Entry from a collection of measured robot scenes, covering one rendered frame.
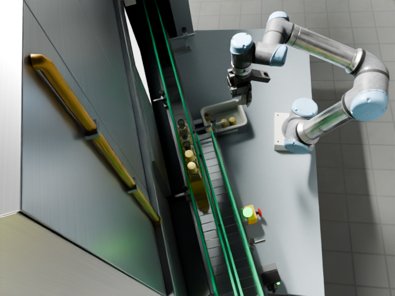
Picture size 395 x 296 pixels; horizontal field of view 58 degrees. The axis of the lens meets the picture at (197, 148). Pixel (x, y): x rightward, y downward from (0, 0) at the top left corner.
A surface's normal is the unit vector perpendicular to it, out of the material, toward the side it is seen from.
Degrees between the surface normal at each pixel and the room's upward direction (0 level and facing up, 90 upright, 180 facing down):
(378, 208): 0
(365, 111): 84
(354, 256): 0
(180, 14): 90
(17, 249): 90
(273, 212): 0
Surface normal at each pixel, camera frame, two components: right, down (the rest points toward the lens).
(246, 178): -0.12, -0.47
